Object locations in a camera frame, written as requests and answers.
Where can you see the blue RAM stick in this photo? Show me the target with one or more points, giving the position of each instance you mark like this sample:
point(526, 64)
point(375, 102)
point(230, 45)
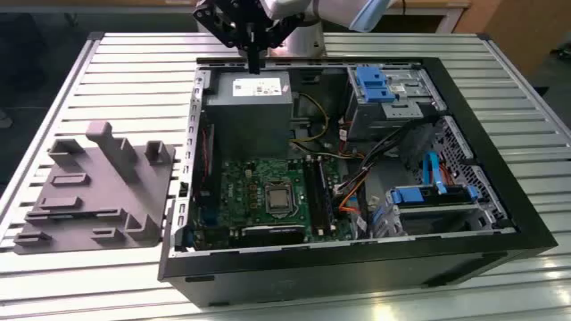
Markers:
point(63, 217)

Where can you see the silver CPU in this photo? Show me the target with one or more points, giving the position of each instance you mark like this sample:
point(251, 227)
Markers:
point(279, 200)

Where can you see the grey power supply unit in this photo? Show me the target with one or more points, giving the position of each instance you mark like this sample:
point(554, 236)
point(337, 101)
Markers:
point(250, 127)

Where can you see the green motherboard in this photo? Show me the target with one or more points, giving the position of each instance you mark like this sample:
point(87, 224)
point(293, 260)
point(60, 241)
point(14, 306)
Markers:
point(241, 180)

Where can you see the blue drive bay latch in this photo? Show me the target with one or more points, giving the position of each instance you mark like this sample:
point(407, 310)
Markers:
point(373, 83)

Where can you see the black graphics card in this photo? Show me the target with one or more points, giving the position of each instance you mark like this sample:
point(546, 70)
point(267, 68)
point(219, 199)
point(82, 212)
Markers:
point(273, 235)

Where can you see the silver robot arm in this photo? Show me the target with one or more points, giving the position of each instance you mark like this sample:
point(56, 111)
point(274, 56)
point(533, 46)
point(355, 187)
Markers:
point(303, 36)

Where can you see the metal drive cage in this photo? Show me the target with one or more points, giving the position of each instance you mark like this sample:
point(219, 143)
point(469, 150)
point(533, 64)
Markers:
point(402, 112)

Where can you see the black PC case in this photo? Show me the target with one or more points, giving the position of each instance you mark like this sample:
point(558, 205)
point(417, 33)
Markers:
point(313, 274)

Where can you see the black RAM slot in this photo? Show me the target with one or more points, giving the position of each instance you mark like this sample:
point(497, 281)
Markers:
point(309, 194)

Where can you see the metal CPU socket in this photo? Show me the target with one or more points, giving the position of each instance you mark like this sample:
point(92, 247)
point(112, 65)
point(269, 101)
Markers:
point(281, 214)

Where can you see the grey plastic parts rack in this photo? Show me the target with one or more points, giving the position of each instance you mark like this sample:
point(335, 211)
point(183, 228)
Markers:
point(103, 200)

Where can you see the wooden cabinet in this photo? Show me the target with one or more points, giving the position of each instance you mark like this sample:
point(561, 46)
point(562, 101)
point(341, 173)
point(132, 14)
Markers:
point(526, 33)

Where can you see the hard disk in blue carrier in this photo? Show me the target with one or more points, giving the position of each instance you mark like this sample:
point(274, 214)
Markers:
point(410, 195)

